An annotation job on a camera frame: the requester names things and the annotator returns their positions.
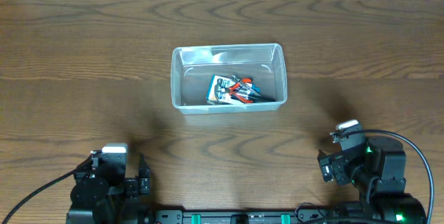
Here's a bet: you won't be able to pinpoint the teal white screw box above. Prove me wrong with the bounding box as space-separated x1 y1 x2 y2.
206 75 259 105

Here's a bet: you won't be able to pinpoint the red handled pliers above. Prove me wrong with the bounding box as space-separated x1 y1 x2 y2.
228 78 254 103

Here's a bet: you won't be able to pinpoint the silver combination wrench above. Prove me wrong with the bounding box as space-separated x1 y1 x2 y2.
231 76 260 96

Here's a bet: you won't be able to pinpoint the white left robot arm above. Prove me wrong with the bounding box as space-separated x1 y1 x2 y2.
66 150 154 224

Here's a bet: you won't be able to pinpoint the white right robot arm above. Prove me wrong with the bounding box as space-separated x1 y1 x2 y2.
318 134 426 223

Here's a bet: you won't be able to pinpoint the clear plastic container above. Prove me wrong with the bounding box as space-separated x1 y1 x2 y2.
171 43 288 114

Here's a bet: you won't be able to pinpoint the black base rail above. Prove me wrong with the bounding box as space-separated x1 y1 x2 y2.
153 207 332 224

